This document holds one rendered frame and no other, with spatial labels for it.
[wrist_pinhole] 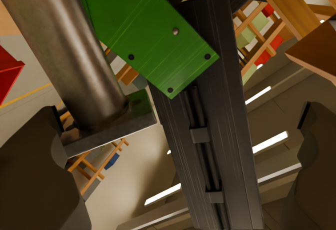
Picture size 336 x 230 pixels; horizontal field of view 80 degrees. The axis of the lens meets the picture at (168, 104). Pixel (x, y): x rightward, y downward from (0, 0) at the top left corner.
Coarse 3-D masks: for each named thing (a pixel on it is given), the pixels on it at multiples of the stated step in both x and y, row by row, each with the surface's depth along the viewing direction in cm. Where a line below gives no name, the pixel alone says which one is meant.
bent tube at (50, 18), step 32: (32, 0) 8; (64, 0) 8; (32, 32) 8; (64, 32) 8; (64, 64) 9; (96, 64) 10; (64, 96) 10; (96, 96) 10; (128, 96) 13; (64, 128) 12; (96, 128) 10; (128, 128) 10
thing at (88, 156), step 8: (64, 120) 585; (104, 144) 613; (120, 144) 643; (128, 144) 670; (88, 152) 559; (96, 152) 582; (112, 152) 606; (72, 160) 560; (80, 160) 531; (88, 160) 549; (112, 160) 598; (72, 168) 506; (80, 168) 562; (104, 168) 609; (88, 176) 565; (96, 176) 536; (88, 184) 505; (96, 184) 526; (80, 192) 482; (88, 192) 503
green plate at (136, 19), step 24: (96, 0) 29; (120, 0) 29; (144, 0) 29; (96, 24) 30; (120, 24) 30; (144, 24) 30; (168, 24) 30; (120, 48) 32; (144, 48) 32; (168, 48) 32; (192, 48) 32; (144, 72) 35; (168, 72) 34; (192, 72) 34; (168, 96) 37
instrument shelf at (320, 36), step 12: (324, 24) 70; (312, 36) 70; (324, 36) 63; (300, 48) 69; (312, 48) 63; (324, 48) 58; (300, 60) 64; (312, 60) 57; (324, 60) 53; (324, 72) 50
